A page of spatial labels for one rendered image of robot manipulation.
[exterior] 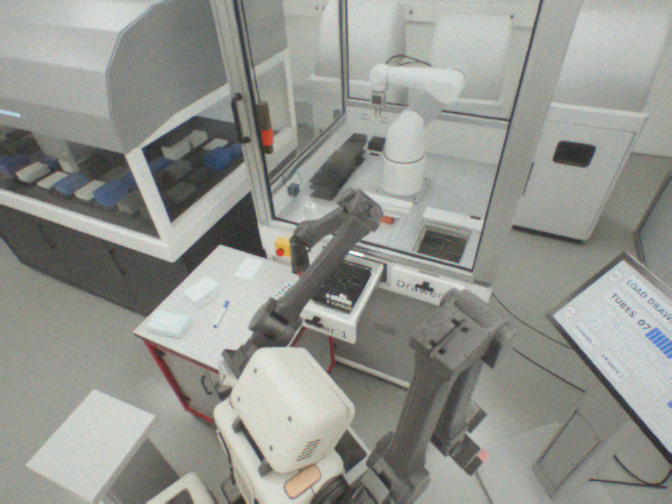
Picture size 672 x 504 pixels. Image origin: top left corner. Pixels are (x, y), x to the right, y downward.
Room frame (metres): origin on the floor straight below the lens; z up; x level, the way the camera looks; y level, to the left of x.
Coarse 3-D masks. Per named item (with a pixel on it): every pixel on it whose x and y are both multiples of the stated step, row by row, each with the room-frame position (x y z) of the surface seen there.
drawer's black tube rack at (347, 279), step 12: (348, 264) 1.22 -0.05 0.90; (360, 264) 1.22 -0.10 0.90; (336, 276) 1.18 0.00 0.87; (348, 276) 1.15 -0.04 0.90; (360, 276) 1.15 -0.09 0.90; (324, 288) 1.10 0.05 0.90; (336, 288) 1.09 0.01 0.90; (348, 288) 1.09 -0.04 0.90; (360, 288) 1.08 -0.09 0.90; (324, 300) 1.06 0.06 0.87; (348, 300) 1.05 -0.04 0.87; (348, 312) 1.02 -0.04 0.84
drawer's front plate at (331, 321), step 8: (304, 312) 0.97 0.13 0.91; (312, 312) 0.96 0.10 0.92; (320, 312) 0.95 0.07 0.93; (320, 320) 0.94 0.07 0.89; (328, 320) 0.93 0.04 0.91; (336, 320) 0.91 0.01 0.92; (344, 320) 0.91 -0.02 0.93; (312, 328) 0.96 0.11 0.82; (320, 328) 0.95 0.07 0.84; (336, 328) 0.92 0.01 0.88; (344, 328) 0.90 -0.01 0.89; (352, 328) 0.89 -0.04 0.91; (336, 336) 0.92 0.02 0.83; (352, 336) 0.89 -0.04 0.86
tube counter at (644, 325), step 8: (640, 320) 0.70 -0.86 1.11; (648, 320) 0.69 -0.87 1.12; (640, 328) 0.69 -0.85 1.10; (648, 328) 0.68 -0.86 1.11; (656, 328) 0.67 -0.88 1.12; (648, 336) 0.66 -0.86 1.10; (656, 336) 0.65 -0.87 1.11; (664, 336) 0.64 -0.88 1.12; (656, 344) 0.63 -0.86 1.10; (664, 344) 0.62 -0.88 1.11; (664, 352) 0.60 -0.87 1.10
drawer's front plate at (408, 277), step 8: (392, 272) 1.15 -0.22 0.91; (400, 272) 1.14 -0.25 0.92; (408, 272) 1.13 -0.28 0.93; (416, 272) 1.13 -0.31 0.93; (392, 280) 1.15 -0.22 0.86; (408, 280) 1.12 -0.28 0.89; (416, 280) 1.11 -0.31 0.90; (424, 280) 1.09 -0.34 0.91; (432, 280) 1.08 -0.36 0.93; (440, 280) 1.08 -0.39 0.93; (400, 288) 1.14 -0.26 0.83; (408, 288) 1.12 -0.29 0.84; (440, 288) 1.07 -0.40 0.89; (448, 288) 1.05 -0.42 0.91; (464, 288) 1.03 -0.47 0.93; (424, 296) 1.09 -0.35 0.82; (432, 296) 1.08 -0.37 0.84; (440, 296) 1.06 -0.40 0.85
